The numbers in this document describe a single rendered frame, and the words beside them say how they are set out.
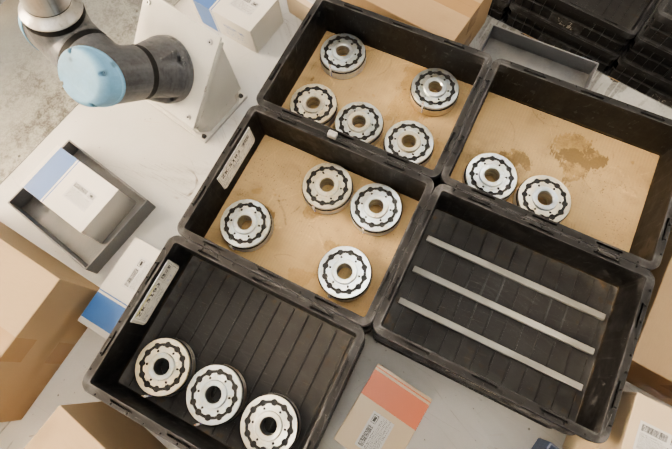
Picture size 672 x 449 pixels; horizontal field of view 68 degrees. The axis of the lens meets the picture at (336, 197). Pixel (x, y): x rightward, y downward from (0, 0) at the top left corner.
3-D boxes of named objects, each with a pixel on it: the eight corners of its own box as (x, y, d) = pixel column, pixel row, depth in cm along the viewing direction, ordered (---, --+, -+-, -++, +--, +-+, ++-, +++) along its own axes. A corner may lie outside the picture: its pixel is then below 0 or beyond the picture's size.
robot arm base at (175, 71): (140, 85, 120) (105, 90, 111) (150, 24, 113) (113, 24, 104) (186, 113, 115) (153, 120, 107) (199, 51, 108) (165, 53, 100)
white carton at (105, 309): (142, 352, 108) (123, 350, 99) (99, 324, 110) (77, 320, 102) (194, 271, 113) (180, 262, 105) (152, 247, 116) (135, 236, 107)
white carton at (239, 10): (199, 21, 137) (188, -3, 128) (226, -9, 140) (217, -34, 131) (257, 53, 132) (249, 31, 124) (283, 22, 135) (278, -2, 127)
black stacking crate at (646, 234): (431, 201, 104) (438, 181, 93) (482, 88, 112) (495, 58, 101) (623, 284, 96) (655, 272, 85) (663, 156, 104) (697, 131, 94)
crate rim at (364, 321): (177, 234, 94) (172, 231, 92) (254, 108, 103) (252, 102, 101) (368, 330, 86) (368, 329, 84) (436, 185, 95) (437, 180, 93)
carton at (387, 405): (387, 471, 97) (388, 479, 90) (335, 434, 100) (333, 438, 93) (428, 398, 101) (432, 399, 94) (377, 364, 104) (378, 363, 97)
